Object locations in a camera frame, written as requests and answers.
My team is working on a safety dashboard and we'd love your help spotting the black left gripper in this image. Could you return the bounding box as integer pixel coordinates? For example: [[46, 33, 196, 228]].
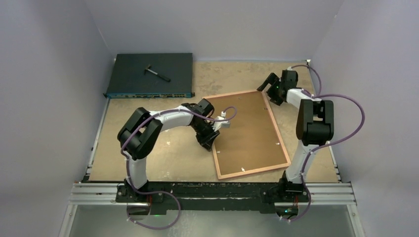
[[191, 120, 220, 151]]

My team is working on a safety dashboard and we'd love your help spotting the brown cardboard backing board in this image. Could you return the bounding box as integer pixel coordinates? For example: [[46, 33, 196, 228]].
[[207, 92, 288, 177]]

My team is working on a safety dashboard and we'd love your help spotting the pink wooden picture frame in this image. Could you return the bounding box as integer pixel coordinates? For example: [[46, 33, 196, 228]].
[[202, 89, 292, 181]]

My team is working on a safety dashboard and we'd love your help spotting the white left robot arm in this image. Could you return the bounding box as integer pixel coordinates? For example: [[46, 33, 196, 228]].
[[117, 99, 226, 202]]

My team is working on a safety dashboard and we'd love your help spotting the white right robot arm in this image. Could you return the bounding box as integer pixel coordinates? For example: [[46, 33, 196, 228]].
[[257, 70, 335, 201]]

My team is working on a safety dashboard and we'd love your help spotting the small black hammer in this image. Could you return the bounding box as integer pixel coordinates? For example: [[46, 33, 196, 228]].
[[144, 64, 171, 82]]

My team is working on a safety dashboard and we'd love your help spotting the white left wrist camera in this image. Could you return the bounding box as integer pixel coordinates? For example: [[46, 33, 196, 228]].
[[212, 112, 230, 131]]

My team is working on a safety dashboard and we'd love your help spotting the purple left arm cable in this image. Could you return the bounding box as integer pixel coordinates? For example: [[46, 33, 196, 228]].
[[120, 106, 238, 229]]

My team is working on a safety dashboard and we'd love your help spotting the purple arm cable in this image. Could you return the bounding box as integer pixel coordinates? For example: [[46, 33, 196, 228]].
[[120, 106, 238, 229], [280, 64, 366, 223]]

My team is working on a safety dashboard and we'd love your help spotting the dark blue network switch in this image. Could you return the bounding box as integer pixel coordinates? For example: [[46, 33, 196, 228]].
[[104, 53, 195, 99]]

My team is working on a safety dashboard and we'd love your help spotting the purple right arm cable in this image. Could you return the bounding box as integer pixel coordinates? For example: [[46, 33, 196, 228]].
[[280, 64, 366, 223]]

